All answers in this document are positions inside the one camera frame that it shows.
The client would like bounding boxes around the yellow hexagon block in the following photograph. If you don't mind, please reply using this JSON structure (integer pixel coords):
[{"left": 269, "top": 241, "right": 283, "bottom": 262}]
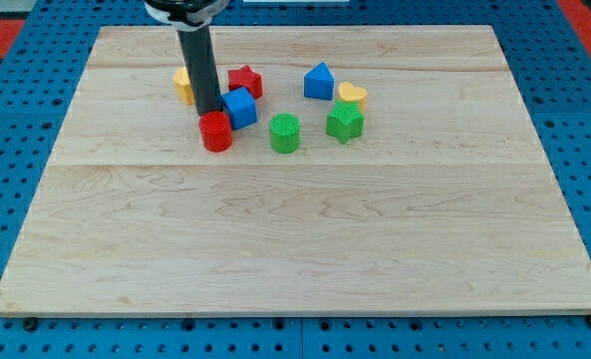
[{"left": 172, "top": 67, "right": 194, "bottom": 105}]

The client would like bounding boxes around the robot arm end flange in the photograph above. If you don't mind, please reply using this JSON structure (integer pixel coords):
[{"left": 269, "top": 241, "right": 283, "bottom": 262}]
[{"left": 144, "top": 0, "right": 229, "bottom": 32}]

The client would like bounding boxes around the green star block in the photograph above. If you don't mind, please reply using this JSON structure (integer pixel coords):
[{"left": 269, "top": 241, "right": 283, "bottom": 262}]
[{"left": 326, "top": 100, "right": 365, "bottom": 144}]

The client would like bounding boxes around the blue triangle block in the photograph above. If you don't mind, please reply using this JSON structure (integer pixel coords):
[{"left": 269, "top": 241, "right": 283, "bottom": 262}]
[{"left": 303, "top": 62, "right": 335, "bottom": 101}]

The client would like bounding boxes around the red star block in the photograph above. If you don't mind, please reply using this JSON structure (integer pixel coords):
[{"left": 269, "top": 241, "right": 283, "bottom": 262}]
[{"left": 227, "top": 65, "right": 263, "bottom": 100}]

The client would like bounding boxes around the green cylinder block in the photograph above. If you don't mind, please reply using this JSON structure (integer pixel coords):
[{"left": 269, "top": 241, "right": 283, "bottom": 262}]
[{"left": 269, "top": 113, "right": 300, "bottom": 154}]

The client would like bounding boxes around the blue cube block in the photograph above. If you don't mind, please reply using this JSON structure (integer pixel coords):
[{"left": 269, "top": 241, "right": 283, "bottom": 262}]
[{"left": 222, "top": 87, "right": 257, "bottom": 130}]

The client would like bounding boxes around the red cylinder block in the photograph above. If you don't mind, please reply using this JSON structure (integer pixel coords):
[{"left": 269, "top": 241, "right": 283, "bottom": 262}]
[{"left": 198, "top": 111, "right": 233, "bottom": 153}]

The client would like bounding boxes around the light wooden board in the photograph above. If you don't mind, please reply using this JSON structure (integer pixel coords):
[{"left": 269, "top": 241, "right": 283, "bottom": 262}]
[{"left": 0, "top": 25, "right": 591, "bottom": 318}]

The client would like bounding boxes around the yellow heart block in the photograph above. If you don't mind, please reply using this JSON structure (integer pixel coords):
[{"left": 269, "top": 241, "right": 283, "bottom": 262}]
[{"left": 338, "top": 82, "right": 368, "bottom": 113}]

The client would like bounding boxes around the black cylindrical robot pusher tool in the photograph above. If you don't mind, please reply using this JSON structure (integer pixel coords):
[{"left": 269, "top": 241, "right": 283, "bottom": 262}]
[{"left": 177, "top": 26, "right": 223, "bottom": 116}]

